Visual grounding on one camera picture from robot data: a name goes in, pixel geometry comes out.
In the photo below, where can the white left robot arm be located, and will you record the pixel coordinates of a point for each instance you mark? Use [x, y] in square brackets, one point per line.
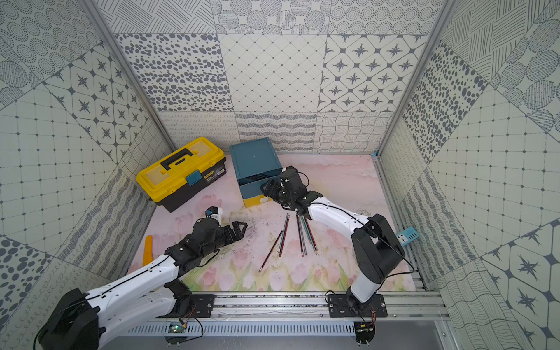
[90, 320]

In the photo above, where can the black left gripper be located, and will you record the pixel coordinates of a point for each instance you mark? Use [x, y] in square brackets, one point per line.
[228, 231]

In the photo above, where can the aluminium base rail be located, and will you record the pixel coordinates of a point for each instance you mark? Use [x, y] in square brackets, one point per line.
[317, 305]

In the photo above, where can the yellow bottom drawer unit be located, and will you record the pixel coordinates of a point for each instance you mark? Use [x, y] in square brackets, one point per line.
[255, 201]

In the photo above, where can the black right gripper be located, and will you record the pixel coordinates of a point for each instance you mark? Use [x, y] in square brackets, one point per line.
[271, 189]

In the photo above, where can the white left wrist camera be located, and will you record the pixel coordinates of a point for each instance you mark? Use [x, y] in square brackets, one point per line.
[215, 213]

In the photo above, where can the green striped pencil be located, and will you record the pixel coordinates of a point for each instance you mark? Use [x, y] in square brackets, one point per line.
[283, 234]

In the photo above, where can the orange object at wall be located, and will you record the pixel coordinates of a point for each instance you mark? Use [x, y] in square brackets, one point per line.
[147, 256]

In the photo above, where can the yellow black toolbox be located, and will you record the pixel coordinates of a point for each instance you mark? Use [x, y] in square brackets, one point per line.
[175, 179]

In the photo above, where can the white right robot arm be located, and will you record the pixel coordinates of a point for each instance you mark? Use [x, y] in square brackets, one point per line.
[376, 247]

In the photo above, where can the teal drawer cabinet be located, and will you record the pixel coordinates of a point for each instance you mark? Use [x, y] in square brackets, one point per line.
[255, 163]

